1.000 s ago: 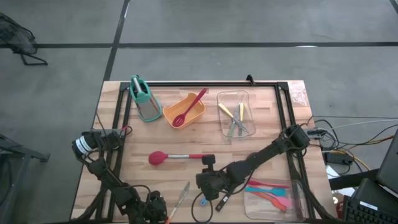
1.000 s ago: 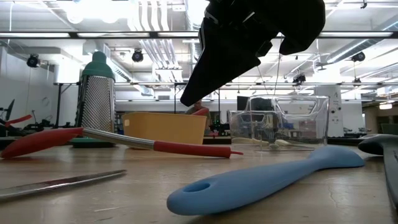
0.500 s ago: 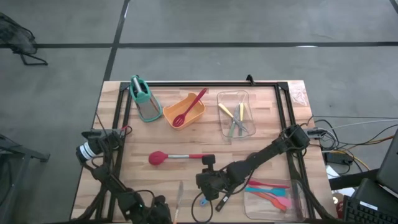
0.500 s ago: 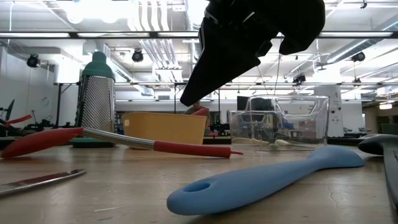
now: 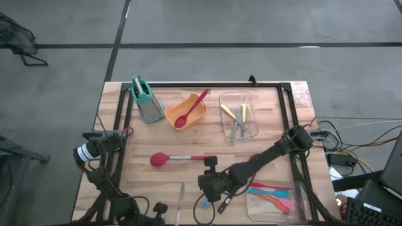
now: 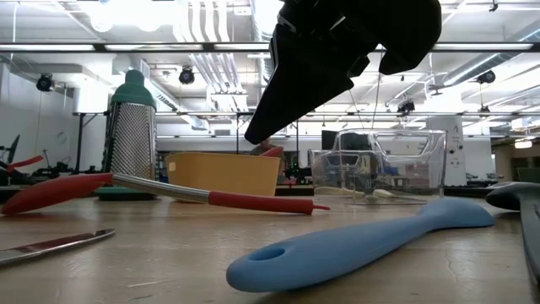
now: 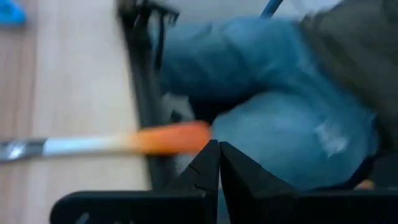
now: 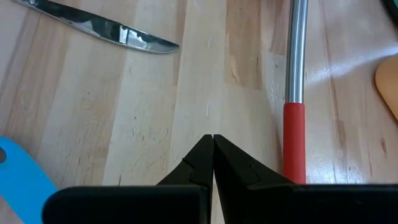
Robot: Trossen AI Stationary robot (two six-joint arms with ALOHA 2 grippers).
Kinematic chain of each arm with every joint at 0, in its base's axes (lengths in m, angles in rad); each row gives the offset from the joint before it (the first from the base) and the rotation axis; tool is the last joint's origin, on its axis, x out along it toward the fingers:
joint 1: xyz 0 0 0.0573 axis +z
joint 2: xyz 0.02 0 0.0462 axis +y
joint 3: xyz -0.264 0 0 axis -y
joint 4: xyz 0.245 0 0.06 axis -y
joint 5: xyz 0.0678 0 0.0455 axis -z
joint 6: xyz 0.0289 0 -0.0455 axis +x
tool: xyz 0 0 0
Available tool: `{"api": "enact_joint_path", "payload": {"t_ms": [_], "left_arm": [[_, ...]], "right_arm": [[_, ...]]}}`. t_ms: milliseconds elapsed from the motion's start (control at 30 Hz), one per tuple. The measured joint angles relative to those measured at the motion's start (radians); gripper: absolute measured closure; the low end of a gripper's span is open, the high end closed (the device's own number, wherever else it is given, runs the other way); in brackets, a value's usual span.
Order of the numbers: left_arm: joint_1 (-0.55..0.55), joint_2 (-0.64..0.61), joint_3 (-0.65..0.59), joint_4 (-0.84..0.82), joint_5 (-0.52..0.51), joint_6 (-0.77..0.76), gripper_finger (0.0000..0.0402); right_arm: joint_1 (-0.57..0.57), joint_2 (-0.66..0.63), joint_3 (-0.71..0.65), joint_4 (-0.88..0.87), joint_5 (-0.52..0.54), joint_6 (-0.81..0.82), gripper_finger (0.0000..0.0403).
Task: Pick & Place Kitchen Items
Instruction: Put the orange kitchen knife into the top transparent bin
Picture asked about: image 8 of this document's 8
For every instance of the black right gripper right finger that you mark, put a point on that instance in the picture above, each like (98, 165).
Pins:
(280, 205)

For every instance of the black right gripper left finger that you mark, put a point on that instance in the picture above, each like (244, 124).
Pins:
(140, 205)

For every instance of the red whisk with steel shaft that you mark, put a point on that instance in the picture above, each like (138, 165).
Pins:
(294, 140)

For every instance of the blue silicone spoon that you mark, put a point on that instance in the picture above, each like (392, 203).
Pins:
(25, 186)

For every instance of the yellow plastic bin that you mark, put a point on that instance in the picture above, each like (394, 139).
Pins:
(390, 84)

